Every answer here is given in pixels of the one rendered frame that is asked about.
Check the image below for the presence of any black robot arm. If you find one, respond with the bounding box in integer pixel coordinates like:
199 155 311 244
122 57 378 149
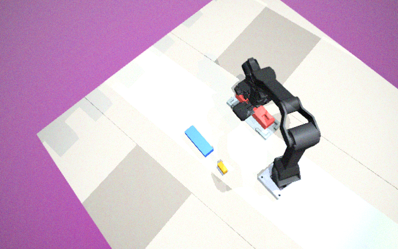
234 57 321 190

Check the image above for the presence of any yellow rectangular block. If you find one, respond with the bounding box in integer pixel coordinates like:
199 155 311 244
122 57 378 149
217 162 227 174

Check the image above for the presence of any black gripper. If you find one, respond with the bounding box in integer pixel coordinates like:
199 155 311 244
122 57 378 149
232 89 272 121

